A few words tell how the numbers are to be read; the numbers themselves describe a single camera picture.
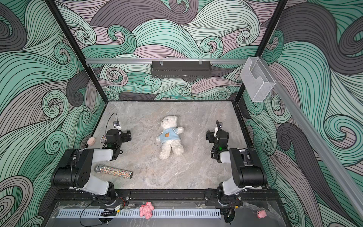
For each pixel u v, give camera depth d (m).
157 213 0.70
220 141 0.70
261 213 0.67
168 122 0.95
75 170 0.44
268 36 0.81
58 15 0.74
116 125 0.80
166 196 0.75
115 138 0.73
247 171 0.45
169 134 0.90
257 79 0.79
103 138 0.95
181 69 0.95
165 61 0.95
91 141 0.93
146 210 0.67
